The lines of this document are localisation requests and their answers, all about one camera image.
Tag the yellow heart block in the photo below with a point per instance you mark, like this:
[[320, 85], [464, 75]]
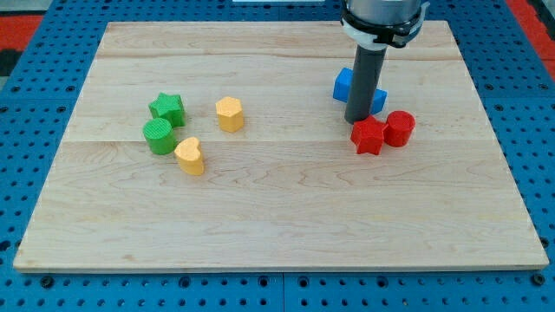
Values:
[[190, 157]]

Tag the blue block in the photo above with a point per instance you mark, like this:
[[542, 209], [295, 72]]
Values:
[[342, 87]]

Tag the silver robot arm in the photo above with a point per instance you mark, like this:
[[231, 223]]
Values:
[[376, 25]]

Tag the red cylinder block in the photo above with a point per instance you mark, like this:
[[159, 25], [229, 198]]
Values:
[[400, 125]]

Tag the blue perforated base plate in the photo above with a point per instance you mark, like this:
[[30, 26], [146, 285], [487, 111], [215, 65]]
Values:
[[48, 46]]

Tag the yellow hexagon block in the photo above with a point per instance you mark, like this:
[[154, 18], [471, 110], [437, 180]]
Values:
[[230, 114]]

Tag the green star block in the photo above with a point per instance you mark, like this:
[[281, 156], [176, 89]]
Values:
[[169, 107]]

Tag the wooden board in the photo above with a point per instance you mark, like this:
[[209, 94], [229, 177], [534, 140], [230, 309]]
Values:
[[286, 192]]

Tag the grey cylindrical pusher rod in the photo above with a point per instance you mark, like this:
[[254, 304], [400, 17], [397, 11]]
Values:
[[366, 73]]

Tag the green cylinder block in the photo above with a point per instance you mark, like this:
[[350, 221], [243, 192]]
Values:
[[158, 133]]

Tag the red star block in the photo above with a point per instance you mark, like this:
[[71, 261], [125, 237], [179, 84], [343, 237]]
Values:
[[368, 135]]

